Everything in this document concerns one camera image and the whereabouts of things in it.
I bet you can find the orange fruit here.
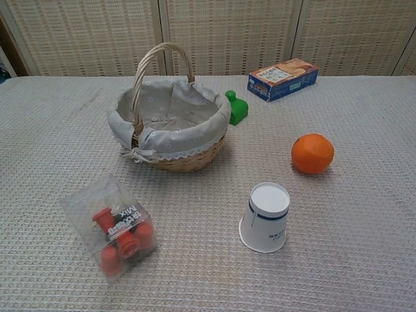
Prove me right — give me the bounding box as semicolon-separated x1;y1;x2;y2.
291;133;335;175

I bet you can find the grey wicker basket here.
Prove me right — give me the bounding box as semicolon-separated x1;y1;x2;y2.
107;42;232;173

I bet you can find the woven folding screen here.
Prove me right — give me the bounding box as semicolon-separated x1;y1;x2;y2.
0;0;416;77

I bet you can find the beige woven tablecloth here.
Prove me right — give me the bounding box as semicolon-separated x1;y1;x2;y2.
0;75;416;312

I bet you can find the green plastic toy block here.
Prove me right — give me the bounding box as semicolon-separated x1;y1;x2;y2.
225;90;250;125

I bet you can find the white paper cup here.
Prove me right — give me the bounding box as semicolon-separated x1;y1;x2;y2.
239;182;291;254

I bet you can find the blue cookie box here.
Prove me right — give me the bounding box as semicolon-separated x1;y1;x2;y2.
248;58;320;103

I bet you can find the clear box with red caps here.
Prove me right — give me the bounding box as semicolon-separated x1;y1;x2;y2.
59;174;159;277

